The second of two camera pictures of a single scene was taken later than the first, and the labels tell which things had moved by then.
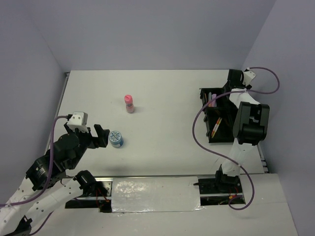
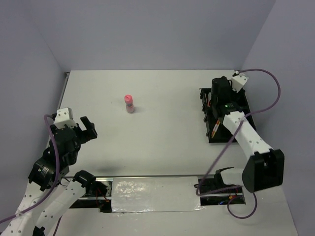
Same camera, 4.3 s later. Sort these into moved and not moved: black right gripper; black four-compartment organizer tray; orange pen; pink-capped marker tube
Moved: black right gripper
Not moved: black four-compartment organizer tray; pink-capped marker tube; orange pen
